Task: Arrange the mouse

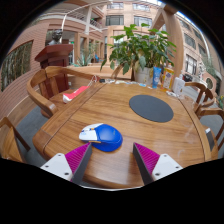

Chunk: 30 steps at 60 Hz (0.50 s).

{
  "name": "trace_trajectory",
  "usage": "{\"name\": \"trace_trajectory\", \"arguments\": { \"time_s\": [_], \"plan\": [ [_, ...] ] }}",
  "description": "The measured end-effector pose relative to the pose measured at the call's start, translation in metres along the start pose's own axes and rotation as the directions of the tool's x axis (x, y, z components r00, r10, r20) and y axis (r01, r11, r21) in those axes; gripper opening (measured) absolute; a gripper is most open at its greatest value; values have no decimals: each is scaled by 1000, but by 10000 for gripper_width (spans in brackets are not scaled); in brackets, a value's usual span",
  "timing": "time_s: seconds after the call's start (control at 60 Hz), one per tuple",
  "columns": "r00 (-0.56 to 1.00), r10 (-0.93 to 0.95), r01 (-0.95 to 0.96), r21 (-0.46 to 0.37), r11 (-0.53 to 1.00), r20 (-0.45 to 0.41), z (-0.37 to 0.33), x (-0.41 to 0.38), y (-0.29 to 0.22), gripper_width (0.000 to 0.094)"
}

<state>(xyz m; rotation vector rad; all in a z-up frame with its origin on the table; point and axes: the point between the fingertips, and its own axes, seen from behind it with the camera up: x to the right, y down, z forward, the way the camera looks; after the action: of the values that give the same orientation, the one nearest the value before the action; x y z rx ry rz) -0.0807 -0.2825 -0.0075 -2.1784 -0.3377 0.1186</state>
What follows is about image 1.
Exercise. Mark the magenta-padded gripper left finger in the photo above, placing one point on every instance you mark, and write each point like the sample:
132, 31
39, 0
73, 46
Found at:
60, 165

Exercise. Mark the blue and white computer mouse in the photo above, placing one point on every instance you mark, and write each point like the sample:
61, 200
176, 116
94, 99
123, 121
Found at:
107, 138

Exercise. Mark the yellow liquid bottle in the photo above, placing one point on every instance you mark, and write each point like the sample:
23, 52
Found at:
167, 79

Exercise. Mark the leafy plant in white pot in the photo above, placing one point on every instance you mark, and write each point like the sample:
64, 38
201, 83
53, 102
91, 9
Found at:
140, 50

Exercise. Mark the spiky green agave plant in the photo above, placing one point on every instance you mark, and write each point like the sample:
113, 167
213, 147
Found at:
85, 59

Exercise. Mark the white pump bottle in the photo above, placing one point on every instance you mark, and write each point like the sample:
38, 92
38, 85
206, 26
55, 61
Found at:
178, 86

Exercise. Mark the dark red wooden podium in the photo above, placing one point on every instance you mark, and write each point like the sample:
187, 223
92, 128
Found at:
55, 55

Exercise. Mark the wooden armchair holding black notebook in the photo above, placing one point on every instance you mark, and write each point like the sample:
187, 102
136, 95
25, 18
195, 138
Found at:
213, 111

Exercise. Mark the yellow flowering potted plant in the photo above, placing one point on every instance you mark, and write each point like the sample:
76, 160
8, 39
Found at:
221, 101

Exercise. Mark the empty round-backed wooden armchair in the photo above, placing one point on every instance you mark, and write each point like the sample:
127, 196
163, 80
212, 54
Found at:
201, 88

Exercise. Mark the round dark grey mouse pad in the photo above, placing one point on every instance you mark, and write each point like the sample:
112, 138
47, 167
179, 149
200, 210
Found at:
151, 108

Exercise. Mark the wooden armchair holding red packet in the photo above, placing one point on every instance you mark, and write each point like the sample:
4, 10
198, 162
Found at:
40, 100

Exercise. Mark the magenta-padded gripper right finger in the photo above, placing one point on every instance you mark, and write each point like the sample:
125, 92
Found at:
163, 165

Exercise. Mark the wooden armchair behind plant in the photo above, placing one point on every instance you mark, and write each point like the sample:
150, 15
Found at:
116, 71

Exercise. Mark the dark bust statue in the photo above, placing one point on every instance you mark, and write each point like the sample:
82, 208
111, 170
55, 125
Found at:
56, 37

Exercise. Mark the blue squeeze tube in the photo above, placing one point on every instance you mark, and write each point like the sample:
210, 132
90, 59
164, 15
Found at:
156, 77

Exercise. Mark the black notebook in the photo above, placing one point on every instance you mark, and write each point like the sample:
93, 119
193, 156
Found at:
210, 140

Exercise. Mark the long wooden planter box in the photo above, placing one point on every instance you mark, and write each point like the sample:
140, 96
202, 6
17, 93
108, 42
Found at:
90, 70

